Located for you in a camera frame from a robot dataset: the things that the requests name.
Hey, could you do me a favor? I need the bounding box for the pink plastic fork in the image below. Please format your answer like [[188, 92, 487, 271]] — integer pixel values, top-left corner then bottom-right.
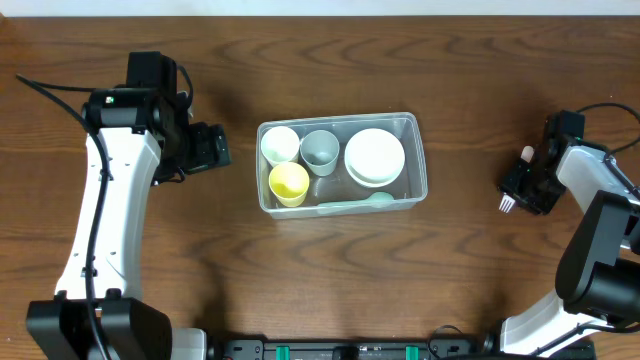
[[499, 145, 534, 213]]

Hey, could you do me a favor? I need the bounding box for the white plastic cup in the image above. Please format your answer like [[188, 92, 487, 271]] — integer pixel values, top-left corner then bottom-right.
[[260, 126, 300, 167]]

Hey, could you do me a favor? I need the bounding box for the yellow plastic cup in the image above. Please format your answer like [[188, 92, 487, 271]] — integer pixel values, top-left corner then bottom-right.
[[268, 162, 310, 207]]

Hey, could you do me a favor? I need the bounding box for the grey plastic cup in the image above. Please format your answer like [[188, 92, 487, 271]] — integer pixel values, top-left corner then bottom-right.
[[300, 130, 340, 177]]

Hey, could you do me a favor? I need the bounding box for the mint green plastic spoon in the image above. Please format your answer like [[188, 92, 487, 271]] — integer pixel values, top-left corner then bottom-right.
[[318, 192, 394, 215]]

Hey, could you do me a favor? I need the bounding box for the white plastic bowl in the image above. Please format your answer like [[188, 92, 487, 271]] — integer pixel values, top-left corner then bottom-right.
[[344, 128, 406, 188]]

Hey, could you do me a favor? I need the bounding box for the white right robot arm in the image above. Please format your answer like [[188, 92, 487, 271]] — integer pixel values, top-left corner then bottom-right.
[[485, 110, 639, 358]]

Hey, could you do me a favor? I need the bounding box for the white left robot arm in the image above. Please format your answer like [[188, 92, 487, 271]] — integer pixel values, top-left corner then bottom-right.
[[26, 51, 231, 359]]

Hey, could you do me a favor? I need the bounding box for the clear plastic storage container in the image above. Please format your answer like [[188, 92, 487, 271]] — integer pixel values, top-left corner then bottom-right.
[[256, 112, 428, 219]]

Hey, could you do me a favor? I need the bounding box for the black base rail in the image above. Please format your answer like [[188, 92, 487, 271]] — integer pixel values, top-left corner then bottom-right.
[[203, 325, 597, 360]]

